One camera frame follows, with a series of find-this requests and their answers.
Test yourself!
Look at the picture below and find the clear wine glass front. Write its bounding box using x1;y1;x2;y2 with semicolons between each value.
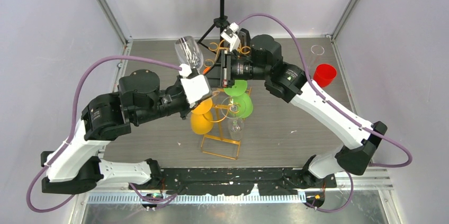
221;96;246;141

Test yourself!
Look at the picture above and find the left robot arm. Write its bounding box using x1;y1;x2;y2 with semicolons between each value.
41;69;204;194

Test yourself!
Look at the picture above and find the black metronome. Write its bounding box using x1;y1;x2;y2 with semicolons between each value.
237;28;251;46

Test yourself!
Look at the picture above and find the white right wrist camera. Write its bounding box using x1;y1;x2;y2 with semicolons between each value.
220;22;240;51

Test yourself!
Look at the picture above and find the green silicone wine glass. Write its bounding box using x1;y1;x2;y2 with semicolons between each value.
223;80;254;119

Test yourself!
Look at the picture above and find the white slotted cable duct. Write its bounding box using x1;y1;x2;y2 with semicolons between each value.
87;192;306;204

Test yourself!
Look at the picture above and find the clear wine glass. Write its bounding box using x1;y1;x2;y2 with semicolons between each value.
221;96;246;141
175;36;204;73

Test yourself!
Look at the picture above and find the black taped front rail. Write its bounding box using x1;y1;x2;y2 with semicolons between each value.
154;167;317;197

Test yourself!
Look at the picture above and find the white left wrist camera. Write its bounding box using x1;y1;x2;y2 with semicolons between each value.
179;64;212;108

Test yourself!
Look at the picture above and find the orange toy block piece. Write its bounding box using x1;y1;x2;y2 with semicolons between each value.
202;67;212;75

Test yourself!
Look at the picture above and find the clear tall flute glass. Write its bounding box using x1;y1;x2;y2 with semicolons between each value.
306;44;325;71

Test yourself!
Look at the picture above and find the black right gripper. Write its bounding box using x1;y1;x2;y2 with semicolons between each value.
205;50;268;89

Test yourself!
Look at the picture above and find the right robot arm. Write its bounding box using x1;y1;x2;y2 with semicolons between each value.
206;34;387;188

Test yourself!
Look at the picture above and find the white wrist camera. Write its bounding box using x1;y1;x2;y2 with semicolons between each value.
220;22;240;51
179;64;212;108

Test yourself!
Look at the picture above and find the yellow silicone wine glass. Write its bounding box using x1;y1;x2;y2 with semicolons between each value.
190;98;213;135

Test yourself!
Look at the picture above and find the red silicone wine glass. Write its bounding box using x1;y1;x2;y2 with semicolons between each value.
313;64;337;88

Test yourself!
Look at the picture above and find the gold wire wine glass rack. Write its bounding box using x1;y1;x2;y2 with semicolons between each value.
200;38;253;160

